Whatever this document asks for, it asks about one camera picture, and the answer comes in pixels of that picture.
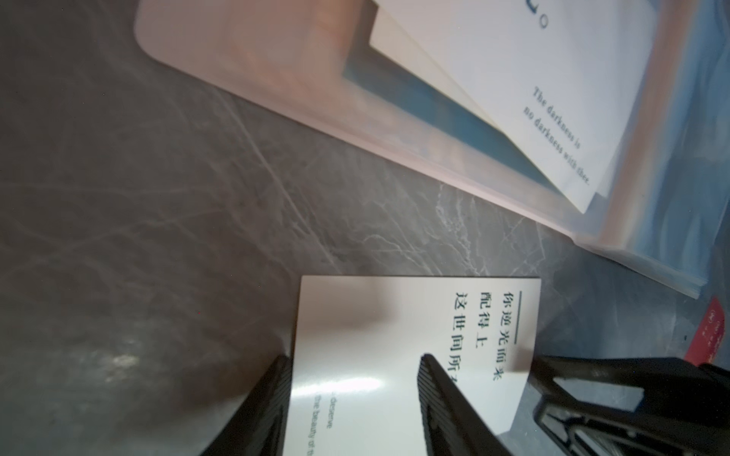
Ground red card right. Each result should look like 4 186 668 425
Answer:
684 296 726 366

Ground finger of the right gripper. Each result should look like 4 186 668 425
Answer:
530 356 729 455

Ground white card large chinese text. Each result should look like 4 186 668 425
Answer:
382 1 659 212

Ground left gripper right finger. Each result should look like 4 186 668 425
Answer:
417 353 511 456

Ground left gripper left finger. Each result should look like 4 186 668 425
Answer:
202 355 293 456

